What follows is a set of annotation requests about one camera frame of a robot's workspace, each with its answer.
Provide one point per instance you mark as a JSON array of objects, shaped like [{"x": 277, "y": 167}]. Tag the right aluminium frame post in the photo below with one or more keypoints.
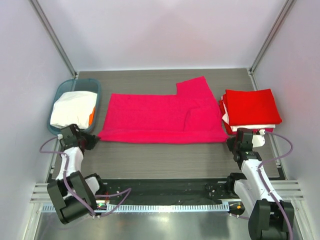
[{"x": 280, "y": 19}]

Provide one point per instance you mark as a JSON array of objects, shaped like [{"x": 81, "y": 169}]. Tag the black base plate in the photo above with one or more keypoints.
[{"x": 174, "y": 192}]

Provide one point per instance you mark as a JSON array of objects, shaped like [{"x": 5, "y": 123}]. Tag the orange t shirt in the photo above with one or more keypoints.
[{"x": 91, "y": 117}]

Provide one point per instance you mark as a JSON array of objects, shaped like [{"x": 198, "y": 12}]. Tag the aluminium rail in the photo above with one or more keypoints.
[{"x": 288, "y": 190}]

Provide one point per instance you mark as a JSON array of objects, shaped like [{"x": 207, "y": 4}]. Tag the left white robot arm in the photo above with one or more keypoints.
[{"x": 72, "y": 194}]

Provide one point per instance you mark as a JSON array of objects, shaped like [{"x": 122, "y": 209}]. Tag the teal plastic basket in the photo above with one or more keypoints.
[{"x": 85, "y": 84}]

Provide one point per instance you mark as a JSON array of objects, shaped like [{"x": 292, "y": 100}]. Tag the left aluminium frame post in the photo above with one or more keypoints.
[{"x": 52, "y": 35}]

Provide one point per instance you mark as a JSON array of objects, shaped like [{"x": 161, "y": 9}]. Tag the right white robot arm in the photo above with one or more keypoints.
[{"x": 270, "y": 217}]

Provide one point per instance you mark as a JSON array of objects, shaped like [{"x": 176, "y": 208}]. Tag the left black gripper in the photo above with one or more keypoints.
[{"x": 92, "y": 139}]

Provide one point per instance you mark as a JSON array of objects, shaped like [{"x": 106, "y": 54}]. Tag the white crumpled t shirt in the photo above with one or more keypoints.
[{"x": 73, "y": 107}]

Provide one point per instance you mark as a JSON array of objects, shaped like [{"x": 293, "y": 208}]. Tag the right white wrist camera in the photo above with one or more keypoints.
[{"x": 258, "y": 139}]

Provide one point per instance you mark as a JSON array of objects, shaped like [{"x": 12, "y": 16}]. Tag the aluminium frame post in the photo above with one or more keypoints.
[
  {"x": 280, "y": 19},
  {"x": 52, "y": 35}
]

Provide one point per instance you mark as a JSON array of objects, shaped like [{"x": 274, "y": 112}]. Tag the pink t shirt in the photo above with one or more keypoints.
[{"x": 191, "y": 116}]

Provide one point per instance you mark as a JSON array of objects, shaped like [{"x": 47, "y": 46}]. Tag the red folded t shirt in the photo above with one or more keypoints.
[{"x": 250, "y": 108}]

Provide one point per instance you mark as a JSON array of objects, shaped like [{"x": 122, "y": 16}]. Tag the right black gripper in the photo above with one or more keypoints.
[{"x": 232, "y": 145}]

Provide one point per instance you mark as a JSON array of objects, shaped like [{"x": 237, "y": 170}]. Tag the white slotted cable duct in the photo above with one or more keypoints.
[{"x": 224, "y": 207}]

